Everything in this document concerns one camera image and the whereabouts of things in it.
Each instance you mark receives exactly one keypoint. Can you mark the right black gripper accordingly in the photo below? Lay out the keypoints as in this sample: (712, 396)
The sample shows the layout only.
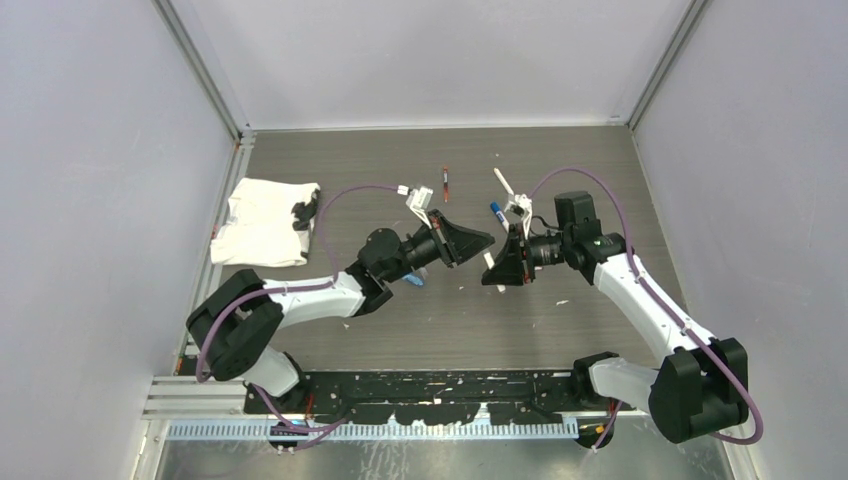
(513, 264)

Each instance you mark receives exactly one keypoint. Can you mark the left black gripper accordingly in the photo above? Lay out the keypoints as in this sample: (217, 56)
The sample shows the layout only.
(466, 246)

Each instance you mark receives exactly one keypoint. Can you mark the white marker with blue cap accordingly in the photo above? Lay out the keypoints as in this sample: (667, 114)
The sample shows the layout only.
(500, 216)

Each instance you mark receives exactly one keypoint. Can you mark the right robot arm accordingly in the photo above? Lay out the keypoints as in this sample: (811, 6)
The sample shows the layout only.
(698, 385)

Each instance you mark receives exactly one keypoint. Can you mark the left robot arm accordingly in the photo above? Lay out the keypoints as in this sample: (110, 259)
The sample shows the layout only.
(234, 326)

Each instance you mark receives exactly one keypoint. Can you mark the blue pen cap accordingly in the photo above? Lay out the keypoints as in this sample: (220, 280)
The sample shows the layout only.
(414, 280)

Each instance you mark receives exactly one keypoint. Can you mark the white pen upper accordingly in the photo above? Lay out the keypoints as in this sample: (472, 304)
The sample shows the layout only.
(504, 182)

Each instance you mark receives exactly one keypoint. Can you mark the red black pen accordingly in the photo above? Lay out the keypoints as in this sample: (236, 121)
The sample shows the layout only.
(445, 183)

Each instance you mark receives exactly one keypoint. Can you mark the white stained cloth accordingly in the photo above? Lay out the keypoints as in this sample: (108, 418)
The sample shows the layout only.
(268, 224)

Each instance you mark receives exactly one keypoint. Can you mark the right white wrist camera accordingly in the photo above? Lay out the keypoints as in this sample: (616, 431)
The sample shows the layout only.
(521, 205)

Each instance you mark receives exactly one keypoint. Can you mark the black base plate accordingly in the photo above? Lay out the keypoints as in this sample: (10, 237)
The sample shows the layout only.
(433, 397)

